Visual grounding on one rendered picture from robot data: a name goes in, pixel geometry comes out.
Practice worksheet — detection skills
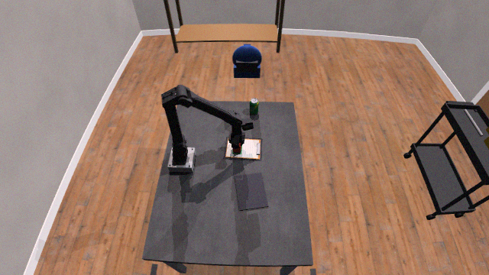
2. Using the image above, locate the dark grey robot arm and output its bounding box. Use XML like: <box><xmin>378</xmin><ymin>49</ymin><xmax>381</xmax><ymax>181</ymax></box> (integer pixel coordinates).
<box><xmin>161</xmin><ymin>85</ymin><xmax>254</xmax><ymax>165</ymax></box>

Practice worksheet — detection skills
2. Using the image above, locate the green drink can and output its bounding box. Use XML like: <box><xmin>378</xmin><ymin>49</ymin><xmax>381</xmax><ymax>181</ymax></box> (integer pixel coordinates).
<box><xmin>250</xmin><ymin>98</ymin><xmax>259</xmax><ymax>115</ymax></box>

